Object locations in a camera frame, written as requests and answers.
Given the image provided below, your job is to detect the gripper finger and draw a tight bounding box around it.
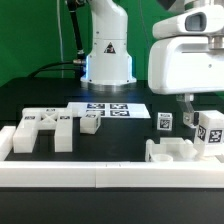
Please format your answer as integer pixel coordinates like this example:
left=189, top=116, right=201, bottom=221
left=176, top=93, right=199, bottom=128

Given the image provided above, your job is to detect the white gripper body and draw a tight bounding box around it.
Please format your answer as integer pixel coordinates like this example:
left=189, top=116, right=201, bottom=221
left=148, top=37, right=224, bottom=95

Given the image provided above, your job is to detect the white chair seat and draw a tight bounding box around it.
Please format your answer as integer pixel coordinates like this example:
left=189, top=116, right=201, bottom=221
left=145, top=137, right=199, bottom=162

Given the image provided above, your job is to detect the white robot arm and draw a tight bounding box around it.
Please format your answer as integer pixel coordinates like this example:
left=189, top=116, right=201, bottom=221
left=66, top=0, right=224, bottom=126

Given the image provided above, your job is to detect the white tagged cube left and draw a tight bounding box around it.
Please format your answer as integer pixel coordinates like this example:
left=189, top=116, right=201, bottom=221
left=157, top=112, right=173, bottom=131

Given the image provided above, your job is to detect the white marker sheet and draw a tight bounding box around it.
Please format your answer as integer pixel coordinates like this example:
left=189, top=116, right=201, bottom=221
left=67, top=102, right=150, bottom=119

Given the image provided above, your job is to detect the white U-shaped barrier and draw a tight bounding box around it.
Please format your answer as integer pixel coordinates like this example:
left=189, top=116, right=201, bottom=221
left=0, top=126, right=224, bottom=188

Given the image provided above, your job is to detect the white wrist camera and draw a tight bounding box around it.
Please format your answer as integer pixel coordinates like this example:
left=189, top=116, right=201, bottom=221
left=153, top=7, right=224, bottom=39

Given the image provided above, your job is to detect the white chair back frame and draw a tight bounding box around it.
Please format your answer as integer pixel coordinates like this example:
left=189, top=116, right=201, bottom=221
left=13, top=108, right=73, bottom=153

